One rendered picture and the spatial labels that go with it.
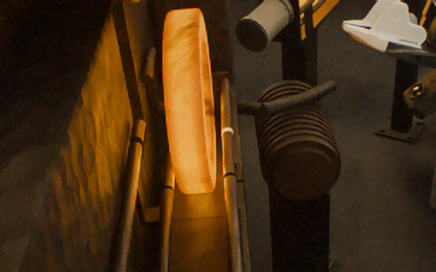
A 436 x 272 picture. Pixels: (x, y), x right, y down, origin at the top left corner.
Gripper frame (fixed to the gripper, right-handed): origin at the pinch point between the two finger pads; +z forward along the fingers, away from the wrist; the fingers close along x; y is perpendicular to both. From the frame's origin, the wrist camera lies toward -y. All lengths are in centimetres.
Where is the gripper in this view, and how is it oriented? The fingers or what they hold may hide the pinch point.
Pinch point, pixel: (351, 33)
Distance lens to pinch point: 74.4
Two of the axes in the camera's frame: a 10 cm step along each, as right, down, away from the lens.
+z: -9.8, -1.8, -1.1
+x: 0.0, 5.5, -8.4
